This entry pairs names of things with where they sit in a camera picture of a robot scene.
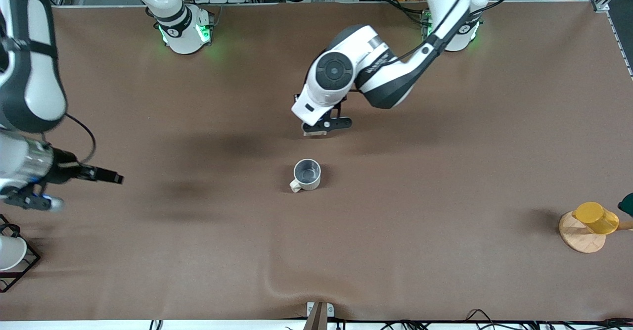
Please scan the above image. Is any grey ceramic mug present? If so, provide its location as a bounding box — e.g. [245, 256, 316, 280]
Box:
[289, 159, 322, 193]

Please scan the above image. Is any white cup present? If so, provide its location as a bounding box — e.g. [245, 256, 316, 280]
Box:
[0, 235, 28, 271]

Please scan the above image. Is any yellow cup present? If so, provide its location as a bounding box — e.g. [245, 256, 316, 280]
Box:
[572, 202, 620, 235]

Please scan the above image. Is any brown table mat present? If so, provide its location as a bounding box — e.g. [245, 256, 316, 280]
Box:
[0, 1, 633, 322]

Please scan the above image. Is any round wooden mug stand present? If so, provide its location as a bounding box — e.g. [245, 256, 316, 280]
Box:
[559, 211, 633, 254]

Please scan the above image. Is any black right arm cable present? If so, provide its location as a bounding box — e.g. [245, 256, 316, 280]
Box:
[63, 113, 97, 166]

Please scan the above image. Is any black wire rack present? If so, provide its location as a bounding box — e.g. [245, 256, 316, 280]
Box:
[0, 214, 41, 293]

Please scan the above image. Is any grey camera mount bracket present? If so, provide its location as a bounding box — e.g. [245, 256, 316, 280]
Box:
[303, 301, 335, 330]

